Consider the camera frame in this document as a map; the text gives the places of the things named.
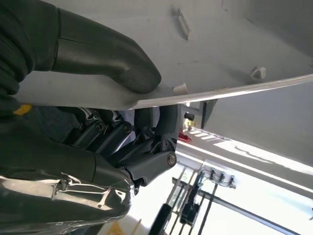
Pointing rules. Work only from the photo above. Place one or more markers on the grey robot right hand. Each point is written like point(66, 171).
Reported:
point(61, 181)

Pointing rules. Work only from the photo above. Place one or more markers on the red canister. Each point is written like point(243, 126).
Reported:
point(184, 137)

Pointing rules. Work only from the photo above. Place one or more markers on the black metal rail frame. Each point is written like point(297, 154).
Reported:
point(191, 207)

